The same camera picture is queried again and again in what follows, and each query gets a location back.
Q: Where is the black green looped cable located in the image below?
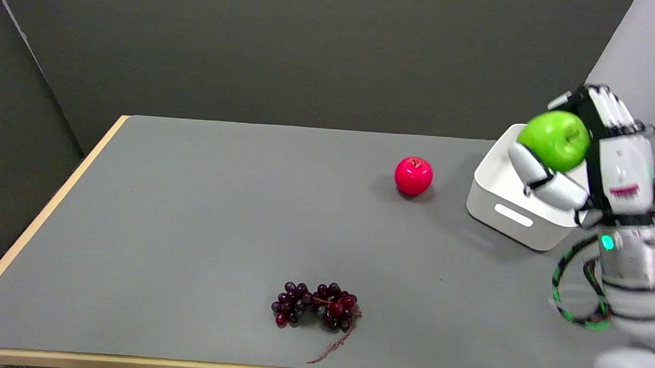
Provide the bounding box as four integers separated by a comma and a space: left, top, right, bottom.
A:
549, 234, 616, 331

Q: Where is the dark purple grape bunch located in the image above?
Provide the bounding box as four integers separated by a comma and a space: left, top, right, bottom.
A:
269, 280, 364, 366

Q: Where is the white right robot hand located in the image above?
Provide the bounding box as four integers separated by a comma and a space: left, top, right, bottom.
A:
505, 81, 655, 229

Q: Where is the white plastic box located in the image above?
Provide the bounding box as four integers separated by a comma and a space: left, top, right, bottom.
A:
465, 121, 591, 254

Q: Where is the green apple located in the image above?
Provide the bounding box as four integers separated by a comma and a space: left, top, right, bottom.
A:
516, 109, 592, 174

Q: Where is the red apple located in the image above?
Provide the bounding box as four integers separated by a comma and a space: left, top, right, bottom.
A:
394, 156, 434, 198

